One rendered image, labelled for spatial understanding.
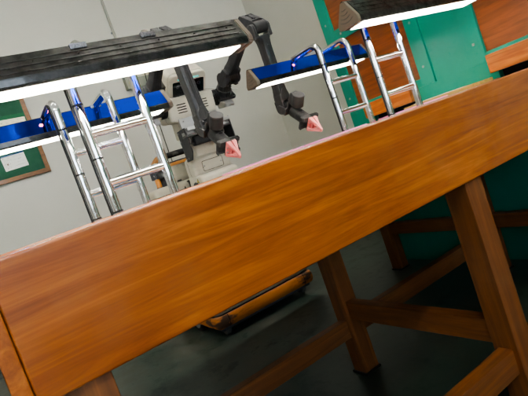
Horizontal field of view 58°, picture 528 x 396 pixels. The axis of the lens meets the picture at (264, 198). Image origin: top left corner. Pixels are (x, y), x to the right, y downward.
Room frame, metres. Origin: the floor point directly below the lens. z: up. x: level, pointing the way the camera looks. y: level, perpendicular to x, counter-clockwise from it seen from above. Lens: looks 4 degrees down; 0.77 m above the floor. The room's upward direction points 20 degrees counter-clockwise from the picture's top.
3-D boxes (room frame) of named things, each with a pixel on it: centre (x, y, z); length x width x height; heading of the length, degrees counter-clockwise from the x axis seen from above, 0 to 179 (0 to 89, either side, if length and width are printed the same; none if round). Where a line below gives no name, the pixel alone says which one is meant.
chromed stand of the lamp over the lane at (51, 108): (1.44, 0.43, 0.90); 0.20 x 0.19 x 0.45; 121
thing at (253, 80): (2.00, -0.37, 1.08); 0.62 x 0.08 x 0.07; 121
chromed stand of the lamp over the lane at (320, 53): (1.93, -0.40, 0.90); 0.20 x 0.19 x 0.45; 121
